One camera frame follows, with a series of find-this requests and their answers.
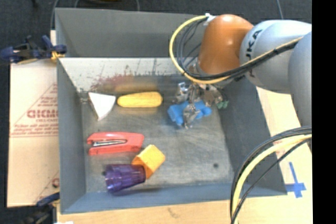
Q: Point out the purple clear plastic cup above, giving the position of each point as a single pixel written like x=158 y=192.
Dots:
x=123 y=178

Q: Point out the brown cardboard board red print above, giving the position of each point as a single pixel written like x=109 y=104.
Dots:
x=31 y=144

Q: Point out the yellow block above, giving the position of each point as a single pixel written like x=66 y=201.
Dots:
x=150 y=158

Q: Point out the yellow toy corn cob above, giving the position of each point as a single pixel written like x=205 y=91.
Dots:
x=139 y=100

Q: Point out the white wedge block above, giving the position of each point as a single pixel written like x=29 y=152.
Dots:
x=102 y=105

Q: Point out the red stapler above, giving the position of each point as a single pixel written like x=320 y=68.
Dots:
x=131 y=142

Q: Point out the grey metal bin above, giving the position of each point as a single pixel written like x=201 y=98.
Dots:
x=183 y=154

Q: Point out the blue plastic toy block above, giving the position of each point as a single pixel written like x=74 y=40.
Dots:
x=175 y=112

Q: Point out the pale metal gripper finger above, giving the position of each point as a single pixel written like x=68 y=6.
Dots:
x=187 y=118
x=196 y=112

